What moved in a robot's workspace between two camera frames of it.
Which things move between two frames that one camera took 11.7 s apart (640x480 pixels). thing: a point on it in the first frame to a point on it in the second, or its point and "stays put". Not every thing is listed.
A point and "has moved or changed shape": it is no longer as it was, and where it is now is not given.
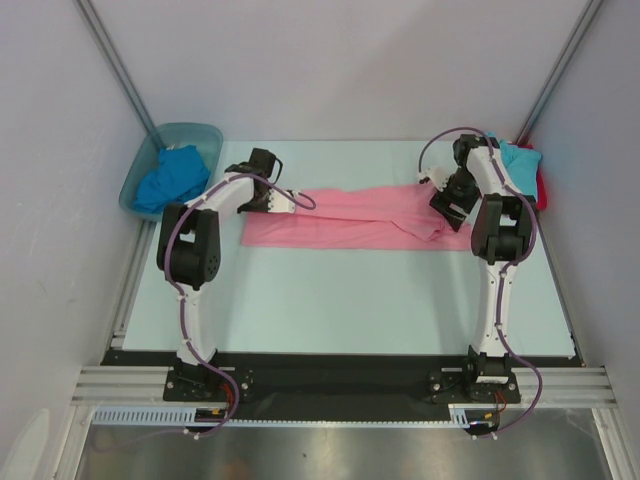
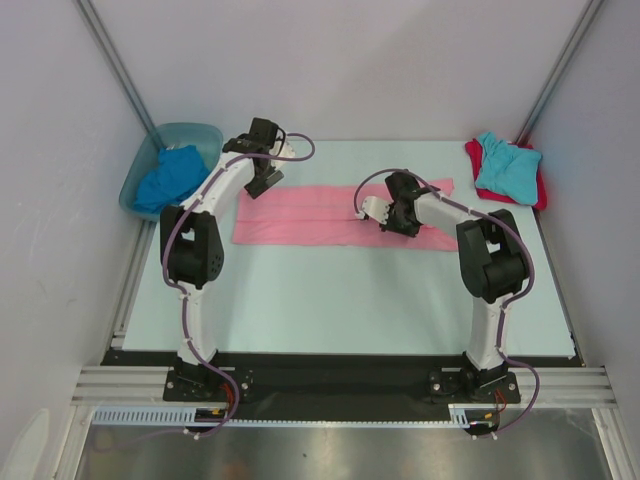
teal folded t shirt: x=522 y=166 stays put
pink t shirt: x=385 y=217 has moved or changed shape
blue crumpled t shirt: x=180 y=176 stays put
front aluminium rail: x=576 y=385 stays put
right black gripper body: x=451 y=208 to x=398 y=224
